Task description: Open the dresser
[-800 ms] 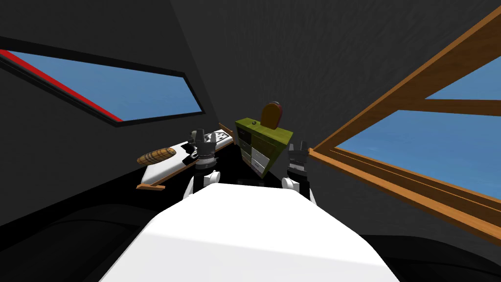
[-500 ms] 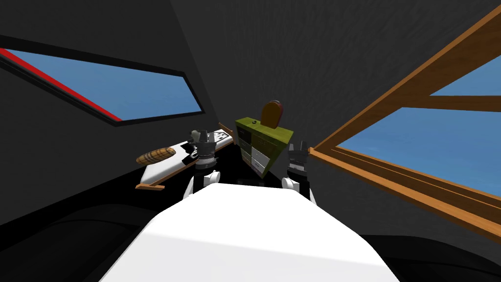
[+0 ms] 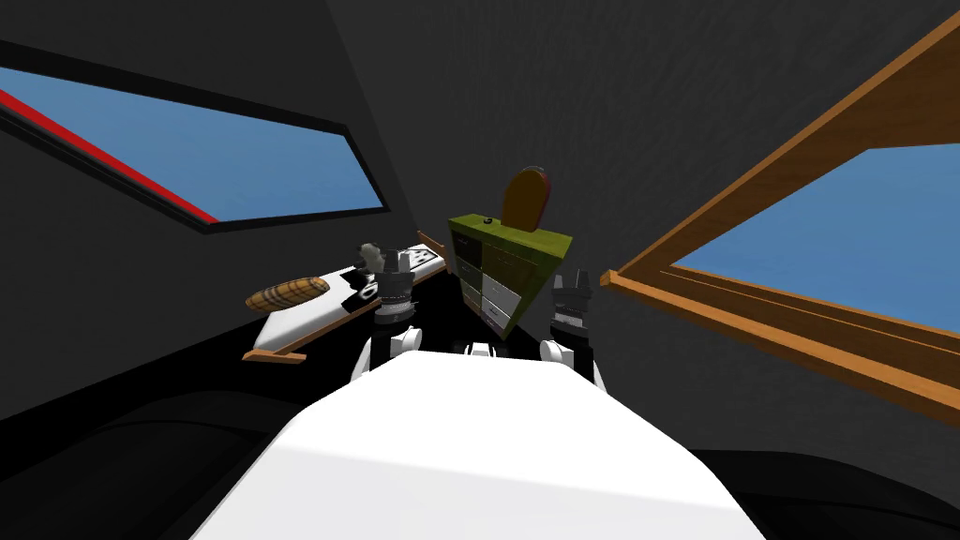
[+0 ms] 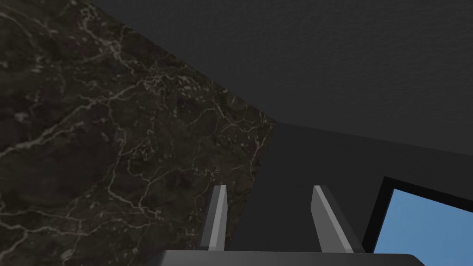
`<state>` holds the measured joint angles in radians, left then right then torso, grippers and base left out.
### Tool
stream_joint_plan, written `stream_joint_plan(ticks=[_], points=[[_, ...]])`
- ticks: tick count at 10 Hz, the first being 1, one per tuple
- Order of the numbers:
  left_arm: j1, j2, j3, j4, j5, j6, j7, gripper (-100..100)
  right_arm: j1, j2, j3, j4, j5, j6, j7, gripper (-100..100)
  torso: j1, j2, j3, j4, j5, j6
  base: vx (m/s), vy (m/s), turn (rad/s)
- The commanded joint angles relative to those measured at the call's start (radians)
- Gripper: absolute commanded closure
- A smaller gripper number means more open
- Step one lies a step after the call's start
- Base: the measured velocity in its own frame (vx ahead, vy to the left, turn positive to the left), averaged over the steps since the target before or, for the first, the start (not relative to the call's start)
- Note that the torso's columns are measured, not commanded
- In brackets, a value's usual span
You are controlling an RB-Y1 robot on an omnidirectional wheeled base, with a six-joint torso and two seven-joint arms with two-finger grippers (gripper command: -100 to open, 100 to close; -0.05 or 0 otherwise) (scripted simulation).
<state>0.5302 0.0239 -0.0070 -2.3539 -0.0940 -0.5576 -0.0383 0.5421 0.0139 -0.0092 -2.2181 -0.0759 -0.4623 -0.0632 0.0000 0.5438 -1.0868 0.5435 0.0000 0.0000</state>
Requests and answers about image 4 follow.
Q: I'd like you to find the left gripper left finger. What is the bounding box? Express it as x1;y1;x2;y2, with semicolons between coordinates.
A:
200;185;228;252

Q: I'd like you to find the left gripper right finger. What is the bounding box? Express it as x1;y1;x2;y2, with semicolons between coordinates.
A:
310;185;366;254

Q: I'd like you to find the black framed window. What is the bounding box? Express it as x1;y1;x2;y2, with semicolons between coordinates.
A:
361;175;473;266

